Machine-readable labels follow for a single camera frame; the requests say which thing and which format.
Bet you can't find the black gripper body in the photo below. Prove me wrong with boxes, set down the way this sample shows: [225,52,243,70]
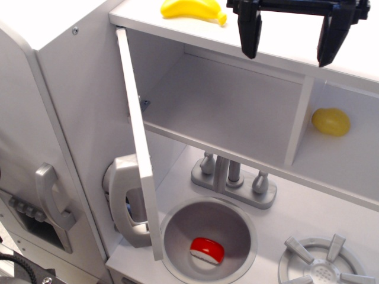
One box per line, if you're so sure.
[226,0,371,21]

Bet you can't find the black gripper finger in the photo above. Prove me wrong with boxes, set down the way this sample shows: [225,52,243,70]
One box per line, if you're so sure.
[317,15,351,67]
[237,11,262,59]

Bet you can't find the white toy microwave door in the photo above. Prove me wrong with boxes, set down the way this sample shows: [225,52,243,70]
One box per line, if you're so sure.
[109,27,163,260]

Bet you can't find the yellow toy banana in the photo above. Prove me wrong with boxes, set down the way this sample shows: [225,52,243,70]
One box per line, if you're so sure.
[160,0,227,26]

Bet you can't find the yellow toy lemon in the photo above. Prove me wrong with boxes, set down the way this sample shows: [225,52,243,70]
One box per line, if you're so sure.
[311,108,351,137]

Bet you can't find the white toy kitchen cabinet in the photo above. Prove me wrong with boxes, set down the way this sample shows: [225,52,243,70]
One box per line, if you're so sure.
[38,1,378,283]

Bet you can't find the grey toy faucet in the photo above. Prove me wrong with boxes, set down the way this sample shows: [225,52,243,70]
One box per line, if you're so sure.
[191,151,277,209]

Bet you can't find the silver round sink bowl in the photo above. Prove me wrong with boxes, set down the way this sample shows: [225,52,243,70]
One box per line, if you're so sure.
[160,197,258,283]

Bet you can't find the red white toy sushi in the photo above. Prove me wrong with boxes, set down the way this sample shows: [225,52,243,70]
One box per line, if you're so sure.
[189,237,224,264]

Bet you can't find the grey toy stove burner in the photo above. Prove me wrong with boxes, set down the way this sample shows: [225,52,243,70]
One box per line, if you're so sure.
[278,234,377,283]

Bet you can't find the white toy fridge door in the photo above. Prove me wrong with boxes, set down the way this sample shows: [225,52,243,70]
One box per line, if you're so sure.
[1,24,111,283]

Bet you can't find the grey fridge ice dispenser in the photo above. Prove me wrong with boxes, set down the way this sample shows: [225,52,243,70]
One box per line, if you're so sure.
[1,190,72,254]

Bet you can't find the grey toy wall phone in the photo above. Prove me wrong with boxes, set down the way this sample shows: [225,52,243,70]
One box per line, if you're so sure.
[102,163,119,232]

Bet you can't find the grey fridge door handle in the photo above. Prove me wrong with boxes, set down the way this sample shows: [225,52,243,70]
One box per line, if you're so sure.
[35,163,76,231]

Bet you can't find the black cable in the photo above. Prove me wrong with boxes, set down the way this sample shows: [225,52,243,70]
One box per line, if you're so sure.
[0,253,38,284]

